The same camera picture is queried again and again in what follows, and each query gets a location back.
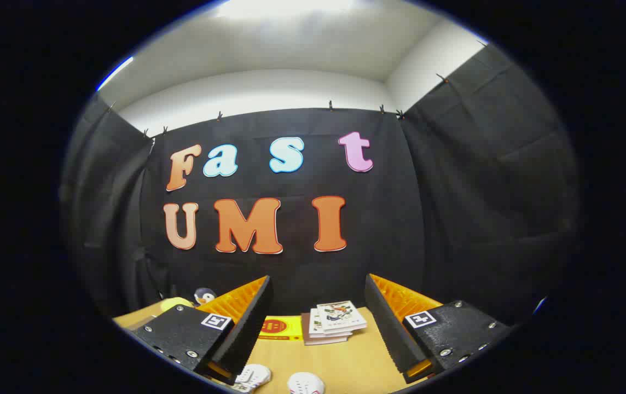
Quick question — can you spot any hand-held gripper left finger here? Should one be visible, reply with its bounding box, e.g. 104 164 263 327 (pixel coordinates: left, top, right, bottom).
125 275 274 385

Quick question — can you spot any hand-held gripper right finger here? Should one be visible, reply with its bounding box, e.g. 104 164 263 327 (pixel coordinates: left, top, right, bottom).
365 274 512 384

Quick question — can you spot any white striped canvas shoe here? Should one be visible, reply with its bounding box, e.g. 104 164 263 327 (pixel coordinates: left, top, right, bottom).
234 364 272 392
287 372 326 394

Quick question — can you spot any yellow book with red circle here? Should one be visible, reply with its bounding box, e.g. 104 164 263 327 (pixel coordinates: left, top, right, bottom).
258 316 304 341

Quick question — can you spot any white illustrated book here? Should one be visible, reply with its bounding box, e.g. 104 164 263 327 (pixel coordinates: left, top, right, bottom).
316 300 368 334

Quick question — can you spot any yellow round plush toy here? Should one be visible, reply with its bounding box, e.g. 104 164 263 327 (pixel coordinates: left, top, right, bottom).
160 297 194 312

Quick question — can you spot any black backdrop cloth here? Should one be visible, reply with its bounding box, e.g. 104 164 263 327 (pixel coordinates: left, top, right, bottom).
60 44 582 329

